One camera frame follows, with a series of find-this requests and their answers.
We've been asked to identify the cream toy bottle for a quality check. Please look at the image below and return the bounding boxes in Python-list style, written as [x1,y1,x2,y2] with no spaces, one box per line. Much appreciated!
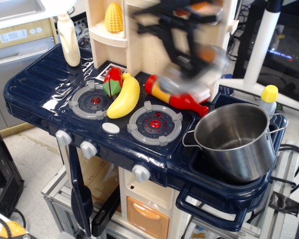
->
[57,12,80,67]

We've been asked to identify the dark blue toy kitchen counter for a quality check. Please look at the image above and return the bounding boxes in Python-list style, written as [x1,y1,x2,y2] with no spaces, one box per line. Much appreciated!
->
[3,43,289,233]

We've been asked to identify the red toy ketchup bottle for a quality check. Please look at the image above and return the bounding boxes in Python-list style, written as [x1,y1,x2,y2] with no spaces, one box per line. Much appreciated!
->
[145,75,209,117]

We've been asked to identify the dark blue toy ladle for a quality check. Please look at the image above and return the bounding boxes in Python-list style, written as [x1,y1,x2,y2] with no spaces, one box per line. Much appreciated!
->
[68,145,93,237]

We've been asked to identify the grey toy dishwasher cabinet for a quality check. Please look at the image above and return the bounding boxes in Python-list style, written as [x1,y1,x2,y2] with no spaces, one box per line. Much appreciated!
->
[0,0,76,133]

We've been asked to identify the yellow toy corn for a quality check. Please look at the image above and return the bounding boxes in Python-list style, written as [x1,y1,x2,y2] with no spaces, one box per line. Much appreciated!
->
[105,2,124,33]

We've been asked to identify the grey oval button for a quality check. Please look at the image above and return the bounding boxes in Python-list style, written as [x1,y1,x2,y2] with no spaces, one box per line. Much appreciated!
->
[102,122,120,134]

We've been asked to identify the white stand frame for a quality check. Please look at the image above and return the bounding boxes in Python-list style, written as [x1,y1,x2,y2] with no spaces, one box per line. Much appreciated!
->
[219,0,299,109]

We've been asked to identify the stainless steel pot lid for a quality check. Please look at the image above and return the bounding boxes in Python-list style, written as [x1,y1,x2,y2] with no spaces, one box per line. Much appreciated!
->
[158,45,229,94]

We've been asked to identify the left grey toy burner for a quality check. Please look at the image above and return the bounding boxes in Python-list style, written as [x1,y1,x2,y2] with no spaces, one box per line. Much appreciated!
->
[68,80,113,120]

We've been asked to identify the grey stove knob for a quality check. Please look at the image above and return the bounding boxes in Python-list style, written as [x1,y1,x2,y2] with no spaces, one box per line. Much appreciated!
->
[80,141,98,159]
[55,130,72,147]
[132,164,150,183]

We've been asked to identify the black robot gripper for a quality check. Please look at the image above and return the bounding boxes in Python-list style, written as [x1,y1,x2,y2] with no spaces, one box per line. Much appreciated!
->
[133,0,223,77]

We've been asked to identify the grey toy burner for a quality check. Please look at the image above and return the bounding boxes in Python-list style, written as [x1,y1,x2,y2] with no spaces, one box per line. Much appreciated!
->
[127,101,183,146]
[68,80,113,120]

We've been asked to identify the cream toy kitchen shelf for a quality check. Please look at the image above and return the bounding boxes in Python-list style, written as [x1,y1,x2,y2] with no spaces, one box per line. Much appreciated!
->
[84,0,239,103]

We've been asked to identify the clear bottle yellow cap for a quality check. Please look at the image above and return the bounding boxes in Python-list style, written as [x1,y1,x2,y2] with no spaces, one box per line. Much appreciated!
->
[259,85,279,119]

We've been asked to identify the white toy sponge block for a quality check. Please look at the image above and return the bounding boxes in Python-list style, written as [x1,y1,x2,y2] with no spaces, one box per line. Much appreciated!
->
[174,74,211,105]

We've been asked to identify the black toy oven door handle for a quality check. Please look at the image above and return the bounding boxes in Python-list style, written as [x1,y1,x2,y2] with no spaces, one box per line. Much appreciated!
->
[91,186,121,237]

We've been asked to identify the right grey toy burner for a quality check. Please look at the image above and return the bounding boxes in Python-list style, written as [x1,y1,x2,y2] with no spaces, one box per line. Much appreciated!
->
[127,101,183,146]

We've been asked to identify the left grey stove knob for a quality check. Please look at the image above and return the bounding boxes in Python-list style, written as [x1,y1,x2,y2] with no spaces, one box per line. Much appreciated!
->
[55,130,72,147]

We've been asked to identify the black computer tower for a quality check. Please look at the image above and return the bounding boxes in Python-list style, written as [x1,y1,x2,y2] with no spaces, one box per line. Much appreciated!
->
[0,135,24,218]

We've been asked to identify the right grey stove knob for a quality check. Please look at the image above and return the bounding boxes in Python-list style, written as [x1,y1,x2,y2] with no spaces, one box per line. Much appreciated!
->
[132,164,150,183]

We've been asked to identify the yellow toy banana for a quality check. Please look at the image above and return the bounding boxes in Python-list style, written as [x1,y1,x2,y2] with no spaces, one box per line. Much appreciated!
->
[107,73,140,119]

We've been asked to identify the middle grey stove knob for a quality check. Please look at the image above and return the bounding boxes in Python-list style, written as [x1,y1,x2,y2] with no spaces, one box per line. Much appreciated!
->
[80,141,98,159]

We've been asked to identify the orange toy oven drawer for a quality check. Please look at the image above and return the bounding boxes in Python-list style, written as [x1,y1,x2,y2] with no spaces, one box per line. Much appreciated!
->
[127,197,169,239]

